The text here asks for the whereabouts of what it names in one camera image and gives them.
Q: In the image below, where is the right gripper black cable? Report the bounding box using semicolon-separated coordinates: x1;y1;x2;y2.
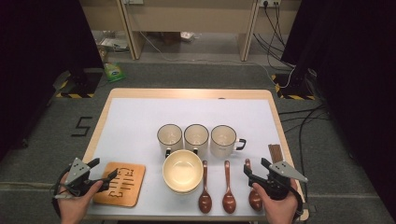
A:
289;181;305;220

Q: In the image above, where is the black curtain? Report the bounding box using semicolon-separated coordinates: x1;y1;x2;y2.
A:
280;0;396;214
0;0;105;161

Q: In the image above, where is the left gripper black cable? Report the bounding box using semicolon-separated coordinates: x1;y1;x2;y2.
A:
50;166;76;218

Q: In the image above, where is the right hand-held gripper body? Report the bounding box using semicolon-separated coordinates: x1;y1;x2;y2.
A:
258;160;309;202

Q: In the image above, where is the black floor cable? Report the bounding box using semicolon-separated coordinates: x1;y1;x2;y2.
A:
297;105;328;202
277;105;328;116

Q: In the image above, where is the person's right hand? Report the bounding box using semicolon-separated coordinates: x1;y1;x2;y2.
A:
251;182;300;224

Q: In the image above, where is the green plastic packet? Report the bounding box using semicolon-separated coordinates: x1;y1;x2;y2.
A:
103;62;127;84

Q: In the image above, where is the row of brown chopsticks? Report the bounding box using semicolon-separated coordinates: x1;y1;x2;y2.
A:
268;143;284;164

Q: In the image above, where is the beige wooden desk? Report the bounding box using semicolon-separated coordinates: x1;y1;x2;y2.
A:
78;0;303;63

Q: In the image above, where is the clear plastic bag clutter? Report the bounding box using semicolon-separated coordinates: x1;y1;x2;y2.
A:
92;30;131;63

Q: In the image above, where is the black hazard-striped stand base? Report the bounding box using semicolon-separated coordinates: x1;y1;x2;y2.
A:
52;68;104;100
271;73;317;101

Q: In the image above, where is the brown wooden spoon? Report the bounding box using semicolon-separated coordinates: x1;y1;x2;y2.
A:
198;160;213;215
221;160;237;215
244;158;263;212

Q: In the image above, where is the square wooden cutout coaster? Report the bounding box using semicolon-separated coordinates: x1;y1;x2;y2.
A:
92;161;147;208

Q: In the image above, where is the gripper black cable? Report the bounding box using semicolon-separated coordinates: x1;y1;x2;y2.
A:
50;166;76;218
289;181;305;220

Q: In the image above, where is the grey metal table bracket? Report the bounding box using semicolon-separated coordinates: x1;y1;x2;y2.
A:
299;202;317;216

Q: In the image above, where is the small white packet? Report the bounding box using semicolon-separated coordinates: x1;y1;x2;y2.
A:
179;31;196;43

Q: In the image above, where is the white ribbed black-rimmed mug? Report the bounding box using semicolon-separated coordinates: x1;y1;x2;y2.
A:
156;123;184;159
183;123;210;157
209;124;248;159

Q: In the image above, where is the person's left hand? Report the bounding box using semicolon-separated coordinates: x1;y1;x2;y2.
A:
57;181;104;224

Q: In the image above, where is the white table mat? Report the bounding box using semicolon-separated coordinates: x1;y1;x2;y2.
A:
86;97;302;217

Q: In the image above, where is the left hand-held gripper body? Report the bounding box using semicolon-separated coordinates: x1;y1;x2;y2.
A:
64;157;106;198

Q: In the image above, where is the black power cable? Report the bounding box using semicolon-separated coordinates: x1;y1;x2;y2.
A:
262;1;287;48
273;1;286;45

